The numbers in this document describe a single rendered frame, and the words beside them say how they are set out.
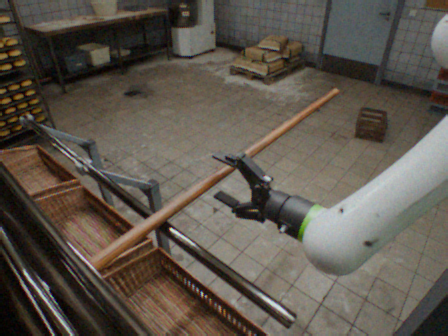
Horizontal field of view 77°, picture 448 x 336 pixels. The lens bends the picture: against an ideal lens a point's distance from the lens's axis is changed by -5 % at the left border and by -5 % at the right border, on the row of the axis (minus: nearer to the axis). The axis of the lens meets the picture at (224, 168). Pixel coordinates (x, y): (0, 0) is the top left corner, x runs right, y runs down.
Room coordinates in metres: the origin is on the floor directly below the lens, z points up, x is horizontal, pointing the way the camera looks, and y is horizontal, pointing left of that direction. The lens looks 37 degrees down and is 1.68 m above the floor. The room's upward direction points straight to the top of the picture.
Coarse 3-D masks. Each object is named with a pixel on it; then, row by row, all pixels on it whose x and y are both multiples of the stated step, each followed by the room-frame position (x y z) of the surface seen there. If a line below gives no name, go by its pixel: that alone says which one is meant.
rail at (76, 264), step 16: (0, 160) 0.34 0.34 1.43; (0, 176) 0.31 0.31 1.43; (16, 192) 0.27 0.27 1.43; (32, 208) 0.24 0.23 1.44; (32, 224) 0.22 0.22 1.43; (48, 224) 0.22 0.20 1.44; (48, 240) 0.20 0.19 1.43; (64, 240) 0.20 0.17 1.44; (64, 256) 0.18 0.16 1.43; (80, 256) 0.18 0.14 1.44; (80, 272) 0.16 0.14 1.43; (96, 272) 0.16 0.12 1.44; (96, 288) 0.14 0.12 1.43; (112, 288) 0.14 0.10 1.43; (96, 304) 0.13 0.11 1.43; (112, 304) 0.13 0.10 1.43; (128, 304) 0.13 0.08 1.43; (112, 320) 0.11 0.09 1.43; (128, 320) 0.11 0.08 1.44
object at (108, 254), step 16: (304, 112) 0.98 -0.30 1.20; (288, 128) 0.87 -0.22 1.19; (256, 144) 0.75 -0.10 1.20; (208, 176) 0.60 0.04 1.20; (224, 176) 0.61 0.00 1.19; (192, 192) 0.53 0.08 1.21; (176, 208) 0.48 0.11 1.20; (144, 224) 0.43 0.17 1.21; (160, 224) 0.44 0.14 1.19; (128, 240) 0.39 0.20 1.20; (96, 256) 0.34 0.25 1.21; (112, 256) 0.35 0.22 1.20
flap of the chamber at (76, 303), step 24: (0, 192) 0.30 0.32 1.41; (0, 216) 0.25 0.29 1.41; (24, 216) 0.25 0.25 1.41; (24, 240) 0.21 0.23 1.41; (0, 264) 0.18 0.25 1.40; (48, 264) 0.18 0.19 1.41; (0, 288) 0.16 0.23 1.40; (72, 288) 0.15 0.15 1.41; (0, 312) 0.13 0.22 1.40; (24, 312) 0.13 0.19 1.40; (72, 312) 0.13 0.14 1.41; (96, 312) 0.13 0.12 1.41
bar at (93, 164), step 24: (24, 120) 1.00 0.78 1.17; (96, 144) 1.19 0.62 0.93; (96, 168) 1.16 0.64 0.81; (120, 192) 0.57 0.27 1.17; (144, 192) 0.84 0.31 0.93; (144, 216) 0.49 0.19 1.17; (168, 240) 0.87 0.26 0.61; (192, 240) 0.41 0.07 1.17; (216, 264) 0.35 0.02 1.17; (240, 288) 0.30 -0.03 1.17; (288, 312) 0.25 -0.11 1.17
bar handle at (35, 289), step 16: (0, 208) 0.27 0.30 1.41; (0, 224) 0.19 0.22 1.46; (0, 240) 0.17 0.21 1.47; (16, 256) 0.15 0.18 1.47; (16, 272) 0.14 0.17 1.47; (32, 272) 0.14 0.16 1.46; (32, 288) 0.12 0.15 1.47; (48, 288) 0.13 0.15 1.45; (32, 304) 0.11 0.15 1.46; (48, 304) 0.11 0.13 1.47; (64, 304) 0.13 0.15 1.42; (48, 320) 0.10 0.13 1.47; (64, 320) 0.10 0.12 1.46
